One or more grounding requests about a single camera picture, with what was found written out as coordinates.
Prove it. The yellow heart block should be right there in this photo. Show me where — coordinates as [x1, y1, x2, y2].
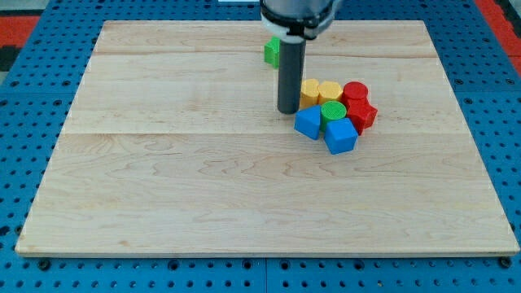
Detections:
[300, 79, 319, 110]

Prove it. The green star block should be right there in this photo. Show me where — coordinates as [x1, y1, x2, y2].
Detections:
[264, 36, 280, 69]

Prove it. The red star block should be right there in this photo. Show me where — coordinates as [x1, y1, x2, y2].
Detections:
[347, 99, 378, 136]

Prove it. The blue triangle block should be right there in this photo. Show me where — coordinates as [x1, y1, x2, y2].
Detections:
[294, 105, 321, 140]

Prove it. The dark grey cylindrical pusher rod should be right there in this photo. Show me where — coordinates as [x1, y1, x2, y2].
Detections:
[277, 40, 306, 114]

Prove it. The green cylinder block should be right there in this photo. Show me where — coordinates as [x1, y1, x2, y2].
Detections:
[320, 101, 347, 132]

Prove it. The blue cube block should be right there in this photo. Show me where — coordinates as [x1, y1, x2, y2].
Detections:
[324, 118, 358, 155]

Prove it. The light wooden board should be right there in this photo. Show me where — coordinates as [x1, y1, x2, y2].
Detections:
[15, 20, 519, 258]

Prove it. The yellow hexagon block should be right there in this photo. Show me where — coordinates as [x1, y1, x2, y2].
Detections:
[317, 81, 343, 105]

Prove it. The red cylinder block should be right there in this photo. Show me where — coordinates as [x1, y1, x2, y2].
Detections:
[341, 81, 369, 103]

